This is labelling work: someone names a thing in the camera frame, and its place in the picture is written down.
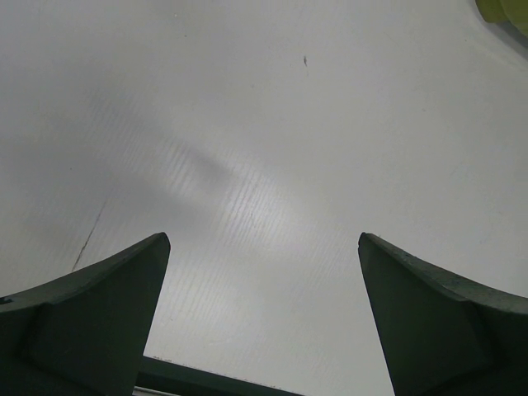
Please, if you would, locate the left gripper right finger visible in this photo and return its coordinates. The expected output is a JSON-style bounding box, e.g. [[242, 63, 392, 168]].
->
[[358, 233, 527, 395]]

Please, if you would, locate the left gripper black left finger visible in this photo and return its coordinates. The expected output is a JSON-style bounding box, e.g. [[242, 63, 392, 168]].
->
[[1, 233, 170, 395]]

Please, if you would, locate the olive green plastic bin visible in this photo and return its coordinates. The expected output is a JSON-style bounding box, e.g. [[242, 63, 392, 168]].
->
[[475, 0, 528, 36]]

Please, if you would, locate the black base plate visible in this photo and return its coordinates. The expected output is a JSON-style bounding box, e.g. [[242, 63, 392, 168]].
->
[[135, 356, 295, 396]]

